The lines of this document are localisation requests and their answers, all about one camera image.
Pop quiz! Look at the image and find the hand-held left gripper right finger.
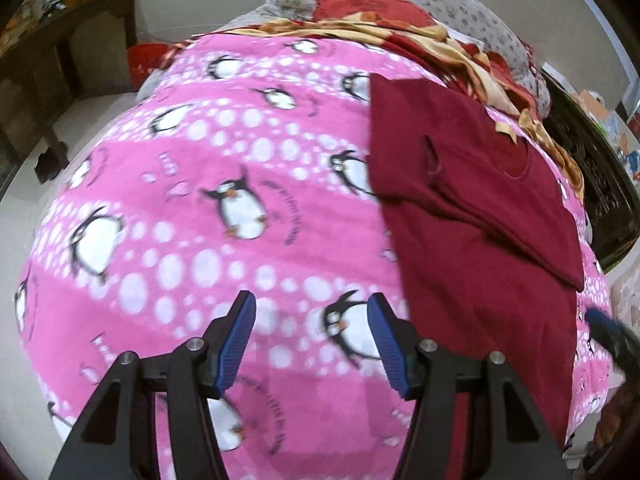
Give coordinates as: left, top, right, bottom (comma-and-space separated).
366, 294, 571, 480

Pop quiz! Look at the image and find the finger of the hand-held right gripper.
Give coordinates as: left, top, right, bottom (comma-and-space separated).
585, 307, 640, 376

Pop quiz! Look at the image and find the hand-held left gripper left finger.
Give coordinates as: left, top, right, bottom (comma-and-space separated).
47, 290, 258, 480

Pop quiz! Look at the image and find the dark red sweater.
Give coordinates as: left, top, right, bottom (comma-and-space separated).
368, 74, 586, 480

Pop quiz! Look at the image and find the pink penguin print blanket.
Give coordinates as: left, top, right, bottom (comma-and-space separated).
12, 30, 613, 480

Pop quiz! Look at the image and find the dark carved wooden headboard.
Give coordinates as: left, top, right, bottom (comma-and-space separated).
542, 72, 640, 273

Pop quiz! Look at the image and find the red plastic bin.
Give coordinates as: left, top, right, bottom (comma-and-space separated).
129, 44, 173, 92

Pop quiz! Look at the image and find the red and yellow quilt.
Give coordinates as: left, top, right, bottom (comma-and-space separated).
162, 12, 586, 201

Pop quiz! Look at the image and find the dark wooden table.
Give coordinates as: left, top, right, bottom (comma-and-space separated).
0, 0, 138, 181

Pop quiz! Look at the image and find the large grey floral pillow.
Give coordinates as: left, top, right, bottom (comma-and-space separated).
340, 0, 551, 111

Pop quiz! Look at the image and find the red ruffled cushion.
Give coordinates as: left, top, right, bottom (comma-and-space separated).
312, 0, 436, 28

